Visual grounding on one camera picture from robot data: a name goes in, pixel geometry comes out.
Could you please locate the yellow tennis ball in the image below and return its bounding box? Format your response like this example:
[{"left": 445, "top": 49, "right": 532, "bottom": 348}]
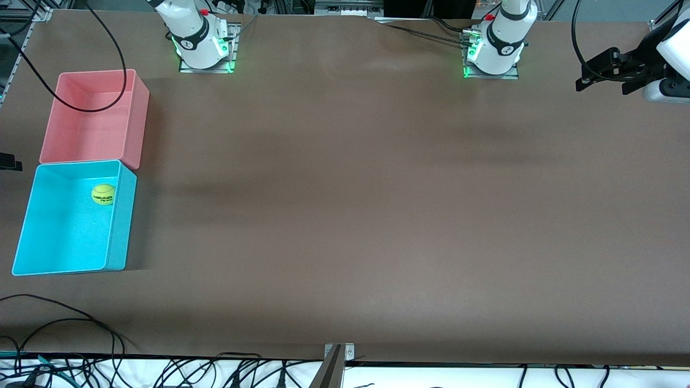
[{"left": 91, "top": 183, "right": 116, "bottom": 206}]

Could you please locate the pink plastic bin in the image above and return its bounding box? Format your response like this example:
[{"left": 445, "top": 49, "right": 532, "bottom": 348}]
[{"left": 39, "top": 69, "right": 150, "bottom": 170}]

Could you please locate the blue plastic bin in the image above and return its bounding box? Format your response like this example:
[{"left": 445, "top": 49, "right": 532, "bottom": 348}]
[{"left": 12, "top": 160, "right": 137, "bottom": 276}]

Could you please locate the grey power strip box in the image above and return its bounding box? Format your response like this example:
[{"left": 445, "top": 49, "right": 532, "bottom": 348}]
[{"left": 314, "top": 0, "right": 386, "bottom": 17}]

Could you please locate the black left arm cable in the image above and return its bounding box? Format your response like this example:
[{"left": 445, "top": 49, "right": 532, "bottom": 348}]
[{"left": 571, "top": 0, "right": 647, "bottom": 82}]

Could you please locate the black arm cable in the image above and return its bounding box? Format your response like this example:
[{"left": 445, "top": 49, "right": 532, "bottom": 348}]
[
  {"left": 0, "top": 0, "right": 128, "bottom": 114},
  {"left": 571, "top": 0, "right": 647, "bottom": 82}
]

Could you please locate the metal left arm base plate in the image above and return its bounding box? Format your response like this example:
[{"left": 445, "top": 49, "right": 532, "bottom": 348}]
[{"left": 461, "top": 30, "right": 521, "bottom": 80}]

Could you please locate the long black looping cable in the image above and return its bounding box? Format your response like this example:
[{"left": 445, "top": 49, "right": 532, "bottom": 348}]
[{"left": 0, "top": 294, "right": 138, "bottom": 356}]

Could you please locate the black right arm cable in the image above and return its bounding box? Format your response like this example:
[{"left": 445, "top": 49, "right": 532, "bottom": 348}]
[{"left": 0, "top": 0, "right": 128, "bottom": 114}]

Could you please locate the black cable on table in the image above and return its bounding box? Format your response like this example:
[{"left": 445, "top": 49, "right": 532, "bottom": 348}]
[{"left": 372, "top": 15, "right": 478, "bottom": 46}]

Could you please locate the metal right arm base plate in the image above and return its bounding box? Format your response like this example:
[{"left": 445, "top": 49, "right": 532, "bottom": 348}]
[{"left": 179, "top": 22, "right": 241, "bottom": 74}]

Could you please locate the black cable tangle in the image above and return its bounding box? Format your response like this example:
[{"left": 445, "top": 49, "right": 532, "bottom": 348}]
[{"left": 0, "top": 350, "right": 302, "bottom": 388}]

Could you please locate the grey metal bracket post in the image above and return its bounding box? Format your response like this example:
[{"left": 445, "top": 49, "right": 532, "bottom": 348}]
[{"left": 310, "top": 343, "right": 355, "bottom": 388}]

